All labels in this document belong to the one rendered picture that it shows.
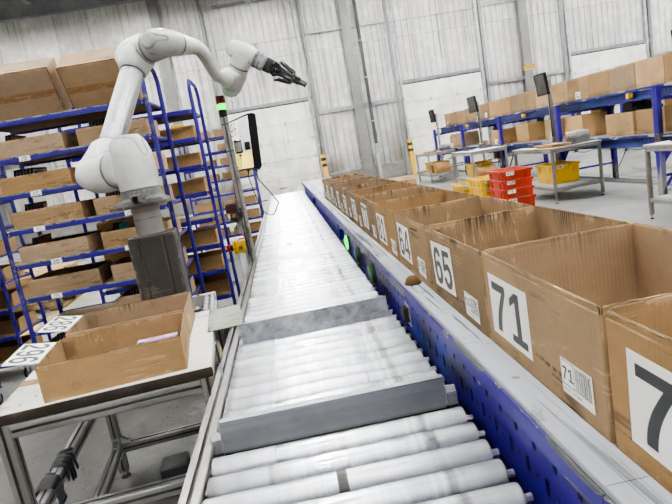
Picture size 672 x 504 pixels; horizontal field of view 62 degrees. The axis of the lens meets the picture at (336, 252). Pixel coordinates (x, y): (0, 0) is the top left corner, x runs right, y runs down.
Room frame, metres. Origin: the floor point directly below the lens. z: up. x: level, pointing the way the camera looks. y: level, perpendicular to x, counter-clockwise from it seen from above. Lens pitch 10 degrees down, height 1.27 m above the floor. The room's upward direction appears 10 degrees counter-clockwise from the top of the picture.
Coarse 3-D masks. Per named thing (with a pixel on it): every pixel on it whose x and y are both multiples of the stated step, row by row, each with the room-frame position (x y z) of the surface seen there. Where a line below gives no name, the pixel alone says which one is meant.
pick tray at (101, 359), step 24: (72, 336) 1.70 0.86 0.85; (96, 336) 1.71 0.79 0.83; (120, 336) 1.73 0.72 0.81; (144, 336) 1.74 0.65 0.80; (48, 360) 1.54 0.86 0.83; (72, 360) 1.44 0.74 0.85; (96, 360) 1.45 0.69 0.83; (120, 360) 1.46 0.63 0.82; (144, 360) 1.48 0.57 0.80; (168, 360) 1.49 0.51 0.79; (48, 384) 1.43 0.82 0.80; (72, 384) 1.44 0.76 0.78; (96, 384) 1.45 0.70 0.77; (120, 384) 1.46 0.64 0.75
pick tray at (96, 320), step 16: (128, 304) 2.04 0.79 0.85; (144, 304) 2.04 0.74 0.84; (160, 304) 2.05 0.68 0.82; (176, 304) 2.06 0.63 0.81; (192, 304) 2.07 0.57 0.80; (80, 320) 1.93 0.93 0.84; (96, 320) 2.01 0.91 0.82; (112, 320) 2.02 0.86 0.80; (128, 320) 2.03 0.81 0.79; (192, 320) 1.95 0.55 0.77
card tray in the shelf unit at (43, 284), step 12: (84, 264) 3.56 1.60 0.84; (96, 264) 3.57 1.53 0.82; (108, 264) 3.49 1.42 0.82; (48, 276) 3.52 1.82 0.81; (60, 276) 3.26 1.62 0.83; (72, 276) 3.27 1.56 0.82; (84, 276) 3.27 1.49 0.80; (96, 276) 3.28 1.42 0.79; (108, 276) 3.43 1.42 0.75; (36, 288) 3.25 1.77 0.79; (48, 288) 3.25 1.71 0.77; (60, 288) 3.26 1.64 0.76; (72, 288) 3.27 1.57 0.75
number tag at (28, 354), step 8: (24, 344) 1.63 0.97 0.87; (32, 344) 1.63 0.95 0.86; (40, 344) 1.63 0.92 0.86; (48, 344) 1.63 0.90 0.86; (16, 352) 1.56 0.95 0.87; (24, 352) 1.55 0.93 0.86; (32, 352) 1.55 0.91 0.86; (40, 352) 1.55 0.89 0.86; (8, 360) 1.49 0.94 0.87; (16, 360) 1.49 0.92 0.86; (24, 360) 1.48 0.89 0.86; (32, 360) 1.48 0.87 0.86; (40, 360) 1.49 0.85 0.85
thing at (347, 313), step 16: (352, 304) 1.67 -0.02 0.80; (368, 304) 1.67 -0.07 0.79; (384, 304) 1.68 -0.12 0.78; (272, 320) 1.65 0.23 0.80; (288, 320) 1.66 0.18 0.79; (304, 320) 1.66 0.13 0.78; (320, 320) 1.66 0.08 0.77; (336, 320) 1.67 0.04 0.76; (352, 320) 1.67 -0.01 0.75; (256, 336) 1.65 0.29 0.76; (272, 336) 1.65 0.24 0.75
